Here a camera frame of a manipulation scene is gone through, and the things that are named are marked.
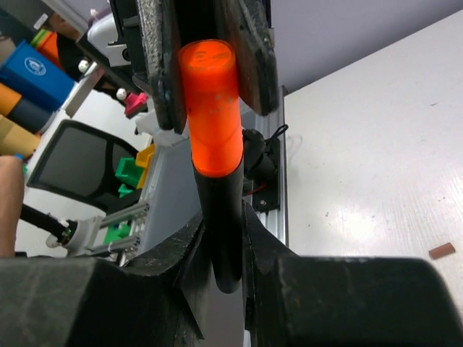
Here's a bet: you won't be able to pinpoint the orange highlighter cap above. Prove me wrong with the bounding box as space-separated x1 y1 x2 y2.
179 40 243 178

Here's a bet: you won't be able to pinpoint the blue bin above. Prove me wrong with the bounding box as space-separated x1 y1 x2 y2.
1 41 75 112

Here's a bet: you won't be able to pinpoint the black orange highlighter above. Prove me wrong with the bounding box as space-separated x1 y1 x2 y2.
194 163 244 294

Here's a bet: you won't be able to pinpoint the brown pen cap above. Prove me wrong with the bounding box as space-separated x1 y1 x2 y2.
428 242 456 260

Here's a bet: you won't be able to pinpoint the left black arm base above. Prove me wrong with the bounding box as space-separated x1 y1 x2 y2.
242 124 289 213

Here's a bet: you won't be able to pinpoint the green plastic bins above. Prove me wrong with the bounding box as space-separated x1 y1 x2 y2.
103 144 156 244

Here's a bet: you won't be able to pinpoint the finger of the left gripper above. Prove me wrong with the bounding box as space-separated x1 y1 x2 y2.
214 1 279 116
137 1 187 134

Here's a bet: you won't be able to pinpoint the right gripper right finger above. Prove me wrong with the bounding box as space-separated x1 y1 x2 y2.
242 203 462 346

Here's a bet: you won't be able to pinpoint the person forearm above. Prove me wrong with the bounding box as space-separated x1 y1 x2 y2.
1 155 25 258

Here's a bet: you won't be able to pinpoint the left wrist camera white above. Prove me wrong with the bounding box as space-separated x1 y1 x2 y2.
87 12 124 58

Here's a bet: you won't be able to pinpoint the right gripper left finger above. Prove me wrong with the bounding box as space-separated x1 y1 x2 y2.
1 215 211 346

